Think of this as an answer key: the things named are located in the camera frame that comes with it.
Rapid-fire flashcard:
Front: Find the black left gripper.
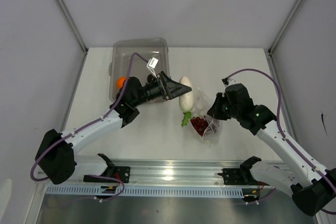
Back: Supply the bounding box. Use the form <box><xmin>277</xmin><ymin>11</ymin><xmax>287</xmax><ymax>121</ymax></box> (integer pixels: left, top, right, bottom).
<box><xmin>132</xmin><ymin>71</ymin><xmax>192</xmax><ymax>108</ymax></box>

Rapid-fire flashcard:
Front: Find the white radish with leaves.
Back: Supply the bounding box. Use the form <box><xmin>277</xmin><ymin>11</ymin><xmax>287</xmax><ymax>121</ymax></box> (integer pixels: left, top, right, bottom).
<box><xmin>179</xmin><ymin>77</ymin><xmax>194</xmax><ymax>127</ymax></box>

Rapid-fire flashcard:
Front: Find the clear zip top bag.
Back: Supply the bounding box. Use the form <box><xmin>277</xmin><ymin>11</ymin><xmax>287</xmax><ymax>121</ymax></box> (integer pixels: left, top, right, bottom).
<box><xmin>188</xmin><ymin>88</ymin><xmax>223</xmax><ymax>147</ymax></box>

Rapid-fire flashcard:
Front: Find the purple grape bunch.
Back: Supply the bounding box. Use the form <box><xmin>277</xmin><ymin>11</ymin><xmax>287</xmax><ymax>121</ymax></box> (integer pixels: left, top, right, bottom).
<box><xmin>190</xmin><ymin>117</ymin><xmax>209</xmax><ymax>136</ymax></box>

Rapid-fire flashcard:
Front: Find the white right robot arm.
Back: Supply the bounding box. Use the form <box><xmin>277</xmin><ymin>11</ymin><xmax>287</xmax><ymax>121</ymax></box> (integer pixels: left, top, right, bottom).
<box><xmin>207</xmin><ymin>82</ymin><xmax>335</xmax><ymax>216</ymax></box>

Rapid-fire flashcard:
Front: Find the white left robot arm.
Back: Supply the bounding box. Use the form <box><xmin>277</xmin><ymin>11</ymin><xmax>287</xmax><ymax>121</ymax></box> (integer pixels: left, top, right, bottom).
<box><xmin>30</xmin><ymin>71</ymin><xmax>192</xmax><ymax>185</ymax></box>

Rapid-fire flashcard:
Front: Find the grey plastic food bin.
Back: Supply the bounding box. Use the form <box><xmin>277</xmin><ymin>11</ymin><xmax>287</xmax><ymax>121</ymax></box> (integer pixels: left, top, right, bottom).
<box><xmin>109</xmin><ymin>38</ymin><xmax>170</xmax><ymax>101</ymax></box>

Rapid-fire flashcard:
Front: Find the dark mangosteen fruit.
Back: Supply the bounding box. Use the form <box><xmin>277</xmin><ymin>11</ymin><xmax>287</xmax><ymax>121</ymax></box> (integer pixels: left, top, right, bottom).
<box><xmin>147</xmin><ymin>74</ymin><xmax>155</xmax><ymax>82</ymax></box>

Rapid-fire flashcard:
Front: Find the orange fruit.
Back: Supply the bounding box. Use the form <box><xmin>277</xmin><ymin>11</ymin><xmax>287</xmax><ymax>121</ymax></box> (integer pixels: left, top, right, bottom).
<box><xmin>116</xmin><ymin>77</ymin><xmax>127</xmax><ymax>90</ymax></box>

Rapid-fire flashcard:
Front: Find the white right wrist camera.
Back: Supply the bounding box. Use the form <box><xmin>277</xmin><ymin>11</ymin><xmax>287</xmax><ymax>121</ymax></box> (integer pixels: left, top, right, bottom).
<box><xmin>222</xmin><ymin>78</ymin><xmax>234</xmax><ymax>88</ymax></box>

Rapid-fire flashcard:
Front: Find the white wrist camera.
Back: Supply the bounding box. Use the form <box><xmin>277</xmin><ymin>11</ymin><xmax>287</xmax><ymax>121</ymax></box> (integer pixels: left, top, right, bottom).
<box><xmin>146</xmin><ymin>57</ymin><xmax>159</xmax><ymax>78</ymax></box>
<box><xmin>222</xmin><ymin>78</ymin><xmax>234</xmax><ymax>88</ymax></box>

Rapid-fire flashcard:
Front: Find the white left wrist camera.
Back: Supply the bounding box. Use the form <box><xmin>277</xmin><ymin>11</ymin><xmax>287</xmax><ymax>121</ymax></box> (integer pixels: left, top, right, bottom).
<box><xmin>146</xmin><ymin>57</ymin><xmax>159</xmax><ymax>78</ymax></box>

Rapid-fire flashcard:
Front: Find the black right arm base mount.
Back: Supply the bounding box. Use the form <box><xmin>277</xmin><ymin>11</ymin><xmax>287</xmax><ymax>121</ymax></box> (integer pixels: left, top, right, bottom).
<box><xmin>217</xmin><ymin>156</ymin><xmax>261</xmax><ymax>186</ymax></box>

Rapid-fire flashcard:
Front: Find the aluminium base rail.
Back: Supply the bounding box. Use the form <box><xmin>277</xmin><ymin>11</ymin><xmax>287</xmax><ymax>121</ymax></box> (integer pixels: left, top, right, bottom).
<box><xmin>35</xmin><ymin>158</ymin><xmax>322</xmax><ymax>189</ymax></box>

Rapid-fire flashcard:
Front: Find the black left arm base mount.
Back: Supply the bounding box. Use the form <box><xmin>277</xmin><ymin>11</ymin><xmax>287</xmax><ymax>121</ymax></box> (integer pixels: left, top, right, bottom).
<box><xmin>83</xmin><ymin>153</ymin><xmax>131</xmax><ymax>183</ymax></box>

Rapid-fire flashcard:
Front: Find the white slotted cable duct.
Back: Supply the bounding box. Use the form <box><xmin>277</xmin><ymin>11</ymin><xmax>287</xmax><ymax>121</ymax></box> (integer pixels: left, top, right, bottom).
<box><xmin>46</xmin><ymin>185</ymin><xmax>244</xmax><ymax>198</ymax></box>

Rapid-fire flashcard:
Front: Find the right aluminium frame post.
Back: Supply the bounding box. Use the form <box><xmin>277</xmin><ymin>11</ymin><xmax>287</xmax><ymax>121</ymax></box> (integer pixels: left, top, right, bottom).
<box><xmin>267</xmin><ymin>0</ymin><xmax>306</xmax><ymax>57</ymax></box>

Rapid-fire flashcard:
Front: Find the aluminium frame post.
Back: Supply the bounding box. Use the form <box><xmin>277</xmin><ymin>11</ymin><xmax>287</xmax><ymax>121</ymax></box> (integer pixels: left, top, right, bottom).
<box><xmin>267</xmin><ymin>0</ymin><xmax>306</xmax><ymax>57</ymax></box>
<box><xmin>54</xmin><ymin>0</ymin><xmax>88</xmax><ymax>54</ymax></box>

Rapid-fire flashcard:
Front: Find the left aluminium frame post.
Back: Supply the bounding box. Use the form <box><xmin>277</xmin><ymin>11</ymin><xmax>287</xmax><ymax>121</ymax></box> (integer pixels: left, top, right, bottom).
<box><xmin>54</xmin><ymin>0</ymin><xmax>88</xmax><ymax>54</ymax></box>

